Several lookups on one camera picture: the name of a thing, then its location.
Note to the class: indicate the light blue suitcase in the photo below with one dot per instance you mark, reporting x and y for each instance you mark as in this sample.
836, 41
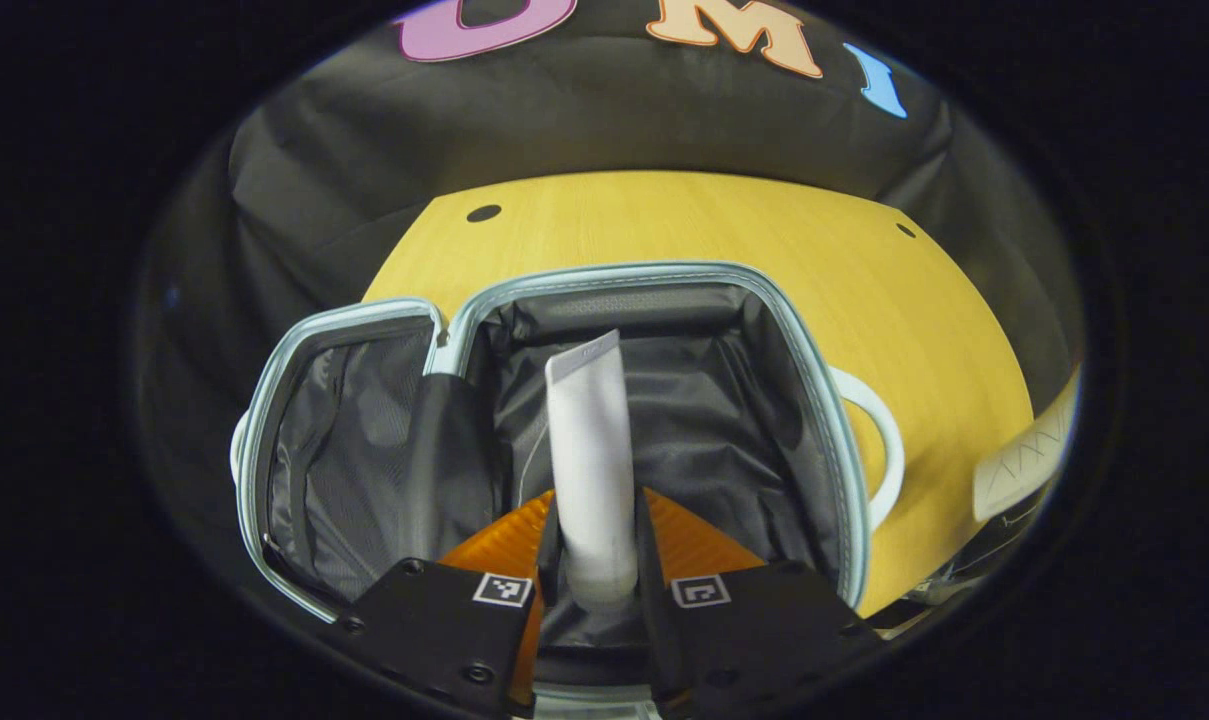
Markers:
684, 400

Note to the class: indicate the white patterned object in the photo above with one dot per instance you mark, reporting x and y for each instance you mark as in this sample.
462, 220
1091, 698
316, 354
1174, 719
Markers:
1024, 460

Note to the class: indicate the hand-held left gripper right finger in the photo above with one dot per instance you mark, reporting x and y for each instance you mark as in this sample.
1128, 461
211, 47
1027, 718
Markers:
744, 640

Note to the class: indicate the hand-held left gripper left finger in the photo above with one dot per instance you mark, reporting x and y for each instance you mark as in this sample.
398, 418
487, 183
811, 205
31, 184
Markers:
434, 630

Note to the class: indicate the white squeeze tube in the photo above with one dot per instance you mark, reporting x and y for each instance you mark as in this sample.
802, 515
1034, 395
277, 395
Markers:
592, 460

